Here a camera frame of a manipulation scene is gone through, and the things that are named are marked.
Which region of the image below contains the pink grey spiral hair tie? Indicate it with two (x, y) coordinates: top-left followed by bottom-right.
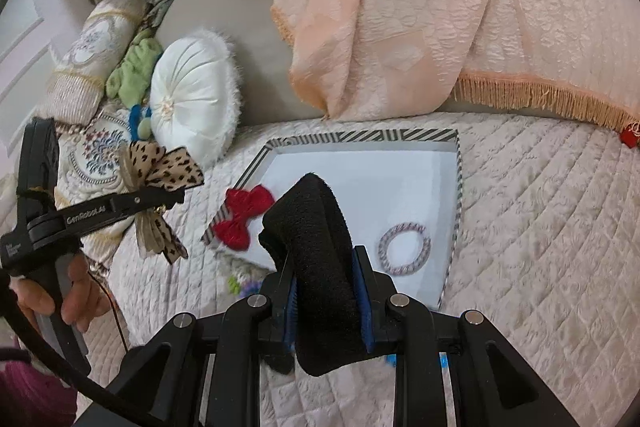
(377, 221), (433, 278)

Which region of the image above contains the green blue plush toy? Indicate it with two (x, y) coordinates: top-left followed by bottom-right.
(105, 31), (163, 141)

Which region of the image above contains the person left hand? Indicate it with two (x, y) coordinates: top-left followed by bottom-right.
(8, 251), (113, 334)

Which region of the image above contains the cream bolster pillow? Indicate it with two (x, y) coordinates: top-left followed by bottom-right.
(36, 0), (148, 126)

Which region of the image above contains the red satin bow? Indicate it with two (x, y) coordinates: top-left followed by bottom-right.
(212, 185), (276, 251)

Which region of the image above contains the quilted beige bedspread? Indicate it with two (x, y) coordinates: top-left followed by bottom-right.
(106, 113), (639, 426)

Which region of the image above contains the black velvet pouch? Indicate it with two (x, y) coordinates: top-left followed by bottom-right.
(258, 173), (366, 377)

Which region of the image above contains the striped black white tray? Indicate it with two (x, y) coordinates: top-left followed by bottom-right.
(230, 126), (462, 309)

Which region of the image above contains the black cable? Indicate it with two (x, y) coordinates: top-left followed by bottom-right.
(86, 271), (132, 353)

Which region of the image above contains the round white satin pillow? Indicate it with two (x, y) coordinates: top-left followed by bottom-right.
(149, 29), (241, 169)

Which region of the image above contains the leopard print ribbon bow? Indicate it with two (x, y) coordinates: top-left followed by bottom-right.
(118, 141), (204, 265)

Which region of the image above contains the red tassel ornament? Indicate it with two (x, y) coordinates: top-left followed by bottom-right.
(620, 122), (640, 148)

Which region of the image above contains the peach fringed blanket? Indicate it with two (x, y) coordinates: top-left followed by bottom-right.
(271, 0), (639, 131)

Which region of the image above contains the embroidered floral cushion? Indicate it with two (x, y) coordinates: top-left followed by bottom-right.
(49, 107), (147, 258)

